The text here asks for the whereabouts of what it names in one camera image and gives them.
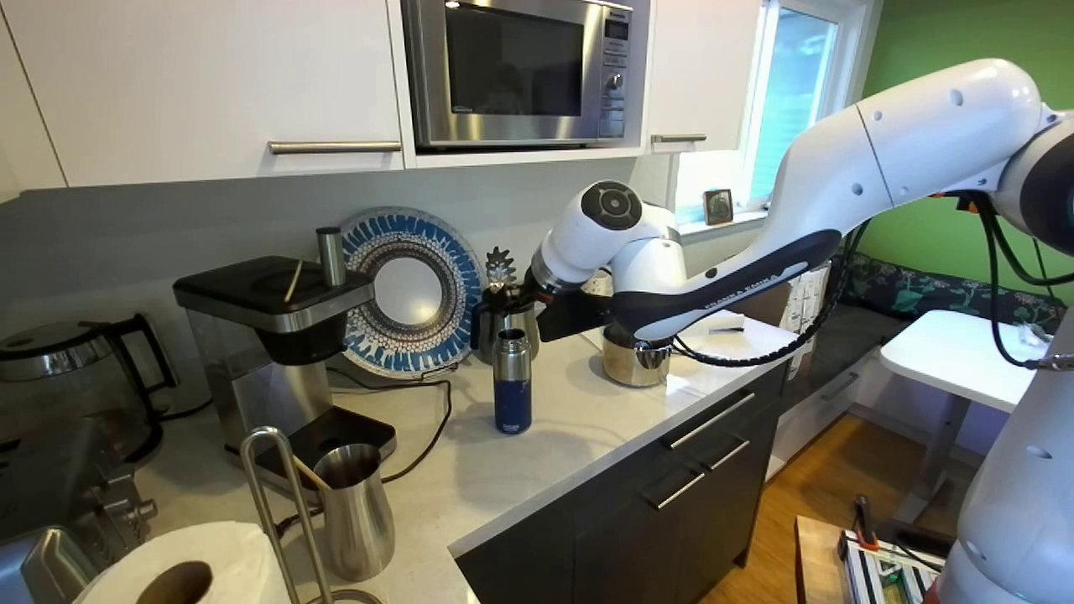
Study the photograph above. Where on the white side table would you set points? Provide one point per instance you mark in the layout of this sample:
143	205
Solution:
970	364

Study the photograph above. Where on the drawer steel handle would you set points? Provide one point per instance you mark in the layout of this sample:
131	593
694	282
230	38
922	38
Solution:
680	492
731	407
728	455

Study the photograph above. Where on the paper towel roll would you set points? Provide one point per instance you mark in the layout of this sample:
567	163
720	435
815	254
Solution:
214	563

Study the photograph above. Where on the steel coffee maker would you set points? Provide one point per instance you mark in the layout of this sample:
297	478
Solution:
265	331

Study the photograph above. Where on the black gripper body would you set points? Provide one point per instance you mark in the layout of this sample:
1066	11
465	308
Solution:
566	309

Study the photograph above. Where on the stainless steel saucepan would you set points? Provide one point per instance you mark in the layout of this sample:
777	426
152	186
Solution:
634	364

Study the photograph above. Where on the blue steel travel bottle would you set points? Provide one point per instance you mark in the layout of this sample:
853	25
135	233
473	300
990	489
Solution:
511	384

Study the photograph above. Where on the blue patterned decorative plate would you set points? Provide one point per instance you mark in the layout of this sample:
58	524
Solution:
425	292

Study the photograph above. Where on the white upper cabinet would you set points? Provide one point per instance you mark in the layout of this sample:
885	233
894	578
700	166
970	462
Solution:
140	92

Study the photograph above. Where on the built-in steel microwave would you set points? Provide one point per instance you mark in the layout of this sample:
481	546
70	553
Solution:
517	73

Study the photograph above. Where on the steel milk pitcher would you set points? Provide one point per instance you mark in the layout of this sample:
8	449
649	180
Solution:
358	516

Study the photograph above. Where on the steel toaster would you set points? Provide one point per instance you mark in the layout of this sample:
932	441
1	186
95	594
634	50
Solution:
69	508

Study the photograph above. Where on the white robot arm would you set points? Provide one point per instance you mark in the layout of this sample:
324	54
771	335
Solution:
974	132

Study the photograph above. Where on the bottom drawer steel handle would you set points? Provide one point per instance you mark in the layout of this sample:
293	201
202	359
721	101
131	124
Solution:
680	492

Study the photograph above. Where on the upper drawer steel handle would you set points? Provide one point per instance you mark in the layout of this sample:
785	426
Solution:
731	407

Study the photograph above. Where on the dark lower cabinet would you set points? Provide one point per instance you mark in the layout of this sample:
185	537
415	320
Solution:
606	546

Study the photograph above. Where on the lower drawer steel handle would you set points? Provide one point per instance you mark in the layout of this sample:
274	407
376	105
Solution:
728	455

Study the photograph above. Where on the steel canister black lid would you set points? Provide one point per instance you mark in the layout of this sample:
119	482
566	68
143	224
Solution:
504	309

